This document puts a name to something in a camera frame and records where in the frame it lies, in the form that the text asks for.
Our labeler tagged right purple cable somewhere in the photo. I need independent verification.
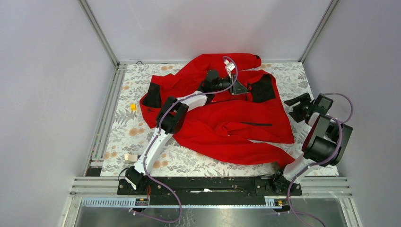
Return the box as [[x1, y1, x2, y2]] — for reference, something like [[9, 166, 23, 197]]
[[277, 92, 354, 227]]

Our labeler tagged floral patterned table mat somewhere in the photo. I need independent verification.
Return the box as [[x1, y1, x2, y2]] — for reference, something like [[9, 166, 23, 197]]
[[101, 61, 340, 178]]

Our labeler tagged aluminium frame rail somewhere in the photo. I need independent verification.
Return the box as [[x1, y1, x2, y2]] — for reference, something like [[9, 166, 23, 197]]
[[61, 176, 362, 227]]

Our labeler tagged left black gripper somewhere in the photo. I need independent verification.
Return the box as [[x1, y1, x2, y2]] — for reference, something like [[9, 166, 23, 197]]
[[212, 73, 248, 95]]

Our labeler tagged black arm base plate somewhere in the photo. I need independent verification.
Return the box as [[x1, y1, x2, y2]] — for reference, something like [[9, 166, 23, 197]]
[[117, 175, 286, 206]]

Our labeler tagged small yellow cube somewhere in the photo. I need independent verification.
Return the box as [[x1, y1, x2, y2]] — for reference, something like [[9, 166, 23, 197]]
[[130, 104, 137, 111]]

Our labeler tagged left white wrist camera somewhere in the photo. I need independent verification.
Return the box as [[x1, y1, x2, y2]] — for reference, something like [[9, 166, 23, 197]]
[[224, 59, 235, 77]]

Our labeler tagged red zip-up jacket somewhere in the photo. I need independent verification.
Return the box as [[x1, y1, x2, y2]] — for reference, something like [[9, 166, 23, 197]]
[[139, 53, 295, 166]]

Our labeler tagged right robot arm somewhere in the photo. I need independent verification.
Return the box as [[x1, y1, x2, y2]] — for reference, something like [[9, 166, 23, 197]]
[[270, 93, 353, 195]]

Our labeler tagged multicoloured block row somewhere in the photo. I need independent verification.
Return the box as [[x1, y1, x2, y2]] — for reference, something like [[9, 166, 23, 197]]
[[124, 153, 139, 163]]

